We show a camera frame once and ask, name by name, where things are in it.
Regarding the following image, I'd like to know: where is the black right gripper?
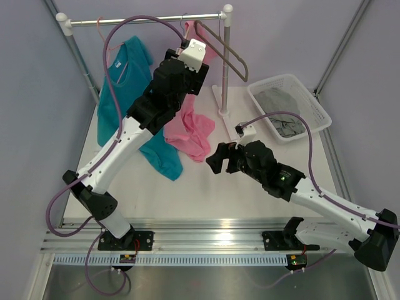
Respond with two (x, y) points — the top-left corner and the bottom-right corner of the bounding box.
(206, 137), (265, 183)

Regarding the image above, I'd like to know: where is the pink t shirt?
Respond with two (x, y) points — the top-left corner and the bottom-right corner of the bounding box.
(163, 20), (218, 163)

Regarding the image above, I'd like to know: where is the cream hanger with metal hook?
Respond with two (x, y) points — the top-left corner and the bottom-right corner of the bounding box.
(179, 12), (189, 47)

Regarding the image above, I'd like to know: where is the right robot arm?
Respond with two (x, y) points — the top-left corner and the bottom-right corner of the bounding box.
(206, 141), (399, 272)

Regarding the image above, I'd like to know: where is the grey velvet hanger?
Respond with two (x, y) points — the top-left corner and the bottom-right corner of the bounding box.
(193, 19), (249, 83)

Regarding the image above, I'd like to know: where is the teal t shirt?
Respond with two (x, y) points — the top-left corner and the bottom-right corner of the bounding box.
(97, 36), (183, 181)

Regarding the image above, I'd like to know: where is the grey cloth in basket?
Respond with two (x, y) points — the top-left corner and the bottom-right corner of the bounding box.
(254, 87), (306, 138)

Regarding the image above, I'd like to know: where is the white plastic basket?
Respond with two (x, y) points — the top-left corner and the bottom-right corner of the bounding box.
(247, 74), (332, 144)

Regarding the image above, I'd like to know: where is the white and metal clothes rack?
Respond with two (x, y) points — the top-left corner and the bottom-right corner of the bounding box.
(47, 1), (248, 141)

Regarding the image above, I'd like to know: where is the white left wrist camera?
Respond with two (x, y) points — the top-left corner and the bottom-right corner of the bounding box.
(178, 39), (206, 73)

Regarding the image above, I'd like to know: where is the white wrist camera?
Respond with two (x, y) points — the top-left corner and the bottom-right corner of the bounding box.
(178, 39), (206, 73)
(235, 123), (256, 148)

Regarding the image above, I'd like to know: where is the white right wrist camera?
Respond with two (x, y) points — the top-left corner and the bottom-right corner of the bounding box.
(235, 123), (256, 148)

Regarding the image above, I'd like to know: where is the pink wire hanger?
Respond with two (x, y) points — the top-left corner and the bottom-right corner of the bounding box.
(96, 16), (129, 85)

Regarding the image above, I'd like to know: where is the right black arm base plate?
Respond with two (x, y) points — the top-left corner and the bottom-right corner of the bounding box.
(261, 231), (320, 251)

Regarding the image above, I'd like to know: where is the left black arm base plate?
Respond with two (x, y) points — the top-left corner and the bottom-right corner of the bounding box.
(97, 231), (154, 251)

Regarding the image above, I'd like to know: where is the aluminium mounting rail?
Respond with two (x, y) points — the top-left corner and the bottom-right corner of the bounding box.
(40, 217), (335, 253)

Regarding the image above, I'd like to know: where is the slotted white cable duct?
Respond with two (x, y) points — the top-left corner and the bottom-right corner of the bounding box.
(53, 254), (288, 266)

